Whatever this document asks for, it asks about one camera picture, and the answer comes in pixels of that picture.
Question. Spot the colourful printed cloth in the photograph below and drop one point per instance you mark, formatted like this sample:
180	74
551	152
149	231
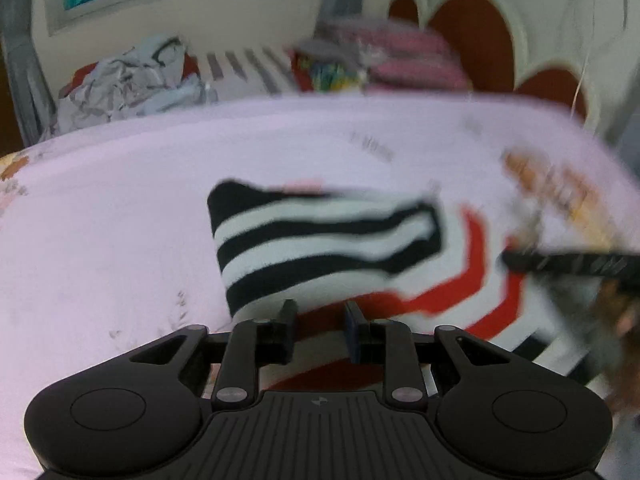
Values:
325	70

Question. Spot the black white red striped garment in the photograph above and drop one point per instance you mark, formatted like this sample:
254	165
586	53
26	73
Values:
310	240

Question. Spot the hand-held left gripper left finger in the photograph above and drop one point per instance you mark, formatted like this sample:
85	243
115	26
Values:
286	332

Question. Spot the pile of grey clothes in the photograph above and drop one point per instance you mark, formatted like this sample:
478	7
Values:
125	85

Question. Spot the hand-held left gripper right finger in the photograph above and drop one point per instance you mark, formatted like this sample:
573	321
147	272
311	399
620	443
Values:
352	332

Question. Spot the white and brown headboard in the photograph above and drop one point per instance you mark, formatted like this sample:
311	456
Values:
475	35

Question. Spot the grey white striped sheet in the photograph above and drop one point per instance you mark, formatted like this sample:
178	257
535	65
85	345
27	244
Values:
235	65

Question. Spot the stack of pink folded blankets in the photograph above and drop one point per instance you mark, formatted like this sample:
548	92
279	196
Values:
415	55

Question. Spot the red cloth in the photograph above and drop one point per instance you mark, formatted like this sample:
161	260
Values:
190	67

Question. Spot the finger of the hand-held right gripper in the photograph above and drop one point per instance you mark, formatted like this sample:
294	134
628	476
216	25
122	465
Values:
565	264

